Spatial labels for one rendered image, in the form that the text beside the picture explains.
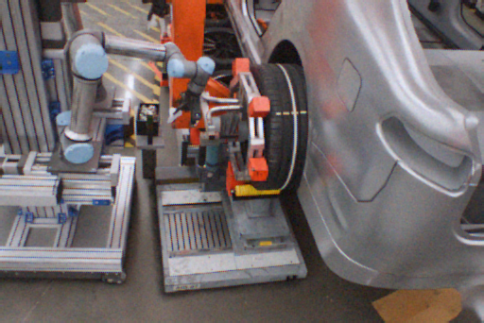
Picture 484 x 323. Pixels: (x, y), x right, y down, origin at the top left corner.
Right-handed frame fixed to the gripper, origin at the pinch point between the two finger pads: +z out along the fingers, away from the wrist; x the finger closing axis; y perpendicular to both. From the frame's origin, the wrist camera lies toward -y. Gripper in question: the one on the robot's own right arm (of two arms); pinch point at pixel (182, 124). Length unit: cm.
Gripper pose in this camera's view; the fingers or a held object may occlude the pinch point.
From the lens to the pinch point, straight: 219.2
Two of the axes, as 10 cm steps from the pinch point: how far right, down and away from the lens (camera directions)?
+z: -4.0, 6.7, 6.2
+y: -3.9, -7.4, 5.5
